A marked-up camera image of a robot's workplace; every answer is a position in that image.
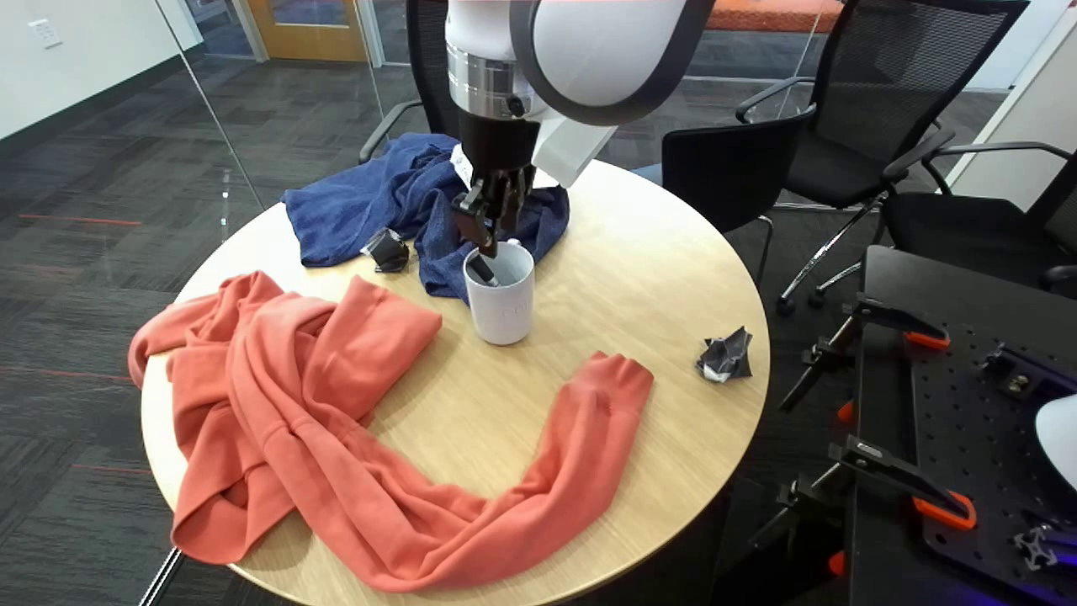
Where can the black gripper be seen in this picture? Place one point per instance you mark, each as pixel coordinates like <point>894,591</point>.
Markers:
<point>501,140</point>

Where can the black marker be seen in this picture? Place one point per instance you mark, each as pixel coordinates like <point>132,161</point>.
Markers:
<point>483,270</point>

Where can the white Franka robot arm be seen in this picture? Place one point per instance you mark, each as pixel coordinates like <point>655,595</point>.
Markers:
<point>594,52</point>

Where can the white ceramic mug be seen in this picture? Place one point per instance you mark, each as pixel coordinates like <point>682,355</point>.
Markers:
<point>502,308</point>

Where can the small dark round object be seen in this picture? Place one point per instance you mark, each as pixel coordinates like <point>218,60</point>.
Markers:
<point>389,249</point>

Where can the navy blue cloth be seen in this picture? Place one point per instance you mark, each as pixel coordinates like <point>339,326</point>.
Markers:
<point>357,206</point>

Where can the wooden door with window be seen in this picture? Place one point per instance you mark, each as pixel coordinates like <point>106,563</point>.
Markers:
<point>303,35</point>

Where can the black binder clip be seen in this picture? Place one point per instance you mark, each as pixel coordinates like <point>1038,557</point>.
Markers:
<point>725,359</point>

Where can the orange cloth garment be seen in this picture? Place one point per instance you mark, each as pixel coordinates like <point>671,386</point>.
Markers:
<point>325,424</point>

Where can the orange bench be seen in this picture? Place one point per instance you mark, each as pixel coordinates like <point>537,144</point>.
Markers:
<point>776,13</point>

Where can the black clamp orange tips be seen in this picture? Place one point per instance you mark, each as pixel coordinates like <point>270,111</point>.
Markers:
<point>862,323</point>
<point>887,465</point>

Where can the black robot cart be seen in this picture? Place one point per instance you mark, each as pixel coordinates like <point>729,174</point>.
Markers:
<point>897,280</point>

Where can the black mesh office chair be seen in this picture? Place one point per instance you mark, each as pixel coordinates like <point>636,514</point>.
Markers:
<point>897,103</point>

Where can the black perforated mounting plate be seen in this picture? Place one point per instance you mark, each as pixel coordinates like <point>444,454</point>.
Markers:
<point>977,450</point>

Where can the grey connector block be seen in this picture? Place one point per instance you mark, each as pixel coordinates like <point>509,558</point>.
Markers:
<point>1018,370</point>

